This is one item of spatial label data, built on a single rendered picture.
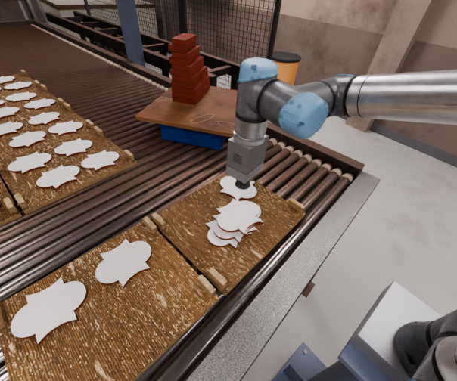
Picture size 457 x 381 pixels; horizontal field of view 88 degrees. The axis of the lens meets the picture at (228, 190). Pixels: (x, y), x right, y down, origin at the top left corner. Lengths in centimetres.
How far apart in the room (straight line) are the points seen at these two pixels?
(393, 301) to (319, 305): 101
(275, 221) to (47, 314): 65
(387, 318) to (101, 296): 73
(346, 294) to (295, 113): 161
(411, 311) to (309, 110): 62
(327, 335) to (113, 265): 135
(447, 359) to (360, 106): 41
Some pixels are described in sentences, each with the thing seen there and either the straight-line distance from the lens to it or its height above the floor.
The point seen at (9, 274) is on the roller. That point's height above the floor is 91.
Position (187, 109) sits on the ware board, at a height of 104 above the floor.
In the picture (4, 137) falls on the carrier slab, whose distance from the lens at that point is 148.
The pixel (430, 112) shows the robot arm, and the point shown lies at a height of 141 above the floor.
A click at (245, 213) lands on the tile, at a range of 77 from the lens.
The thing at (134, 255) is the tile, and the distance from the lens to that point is 74.
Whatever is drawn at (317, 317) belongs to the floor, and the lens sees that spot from 176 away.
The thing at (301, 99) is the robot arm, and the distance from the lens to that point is 44.
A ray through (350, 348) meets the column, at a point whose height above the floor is 87.
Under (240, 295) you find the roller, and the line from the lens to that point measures 69.
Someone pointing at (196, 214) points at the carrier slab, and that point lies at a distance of 81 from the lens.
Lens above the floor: 155
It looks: 43 degrees down
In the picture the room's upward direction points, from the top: 5 degrees clockwise
